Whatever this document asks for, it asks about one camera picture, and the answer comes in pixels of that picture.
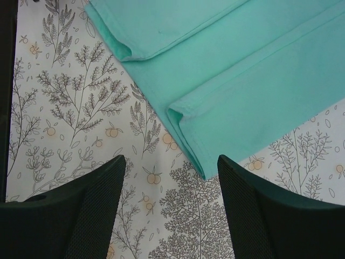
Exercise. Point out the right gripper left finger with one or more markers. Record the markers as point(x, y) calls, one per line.
point(74, 220)

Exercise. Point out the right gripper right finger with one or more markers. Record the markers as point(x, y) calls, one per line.
point(268, 221)

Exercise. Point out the teal t shirt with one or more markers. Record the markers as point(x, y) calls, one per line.
point(228, 77)

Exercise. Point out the floral table mat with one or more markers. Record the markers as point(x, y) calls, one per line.
point(75, 107)

